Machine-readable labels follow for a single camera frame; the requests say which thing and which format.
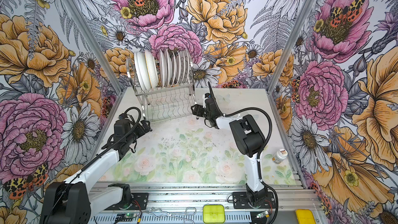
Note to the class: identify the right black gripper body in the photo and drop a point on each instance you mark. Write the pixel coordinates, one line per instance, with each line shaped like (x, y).
(202, 111)

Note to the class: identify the yellow box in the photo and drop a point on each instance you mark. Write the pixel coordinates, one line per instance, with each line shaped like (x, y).
(305, 216)

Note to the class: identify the yellow rimmed white plate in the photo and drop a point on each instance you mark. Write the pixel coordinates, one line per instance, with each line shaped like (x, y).
(152, 69)

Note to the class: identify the bent metal wire hook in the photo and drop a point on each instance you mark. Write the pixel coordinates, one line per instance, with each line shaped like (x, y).
(186, 217)

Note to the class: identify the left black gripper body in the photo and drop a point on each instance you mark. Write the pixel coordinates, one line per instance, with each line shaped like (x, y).
(139, 132)

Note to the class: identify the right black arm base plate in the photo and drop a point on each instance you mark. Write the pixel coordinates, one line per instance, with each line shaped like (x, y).
(241, 201)

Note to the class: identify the red dotted rim plate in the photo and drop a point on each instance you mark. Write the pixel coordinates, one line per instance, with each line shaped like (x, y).
(169, 68)

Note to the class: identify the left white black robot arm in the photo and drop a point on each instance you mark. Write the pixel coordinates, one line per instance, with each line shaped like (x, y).
(69, 201)

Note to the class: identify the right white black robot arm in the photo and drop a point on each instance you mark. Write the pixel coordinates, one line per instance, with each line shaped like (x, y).
(248, 138)

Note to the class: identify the green square lid box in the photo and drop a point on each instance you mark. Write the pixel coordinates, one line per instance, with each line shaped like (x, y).
(214, 214)

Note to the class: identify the black striped rim plate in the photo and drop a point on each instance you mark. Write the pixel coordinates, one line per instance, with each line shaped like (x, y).
(139, 71)

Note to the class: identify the white plate row middle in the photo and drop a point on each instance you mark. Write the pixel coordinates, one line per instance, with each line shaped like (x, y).
(176, 59)

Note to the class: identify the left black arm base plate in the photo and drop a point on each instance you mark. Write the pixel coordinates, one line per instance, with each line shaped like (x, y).
(139, 202)

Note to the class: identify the plain white plate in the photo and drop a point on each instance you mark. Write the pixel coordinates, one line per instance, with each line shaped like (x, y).
(144, 68)

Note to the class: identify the chrome wire dish rack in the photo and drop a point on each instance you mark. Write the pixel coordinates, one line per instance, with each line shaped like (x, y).
(162, 104)

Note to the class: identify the small white pill bottle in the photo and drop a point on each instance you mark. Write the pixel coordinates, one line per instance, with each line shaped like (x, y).
(280, 156)

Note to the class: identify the red floral pattern plate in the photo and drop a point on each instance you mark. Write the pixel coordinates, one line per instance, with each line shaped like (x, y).
(163, 70)

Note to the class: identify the small green circuit board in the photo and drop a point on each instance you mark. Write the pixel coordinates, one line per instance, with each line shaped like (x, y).
(126, 217)

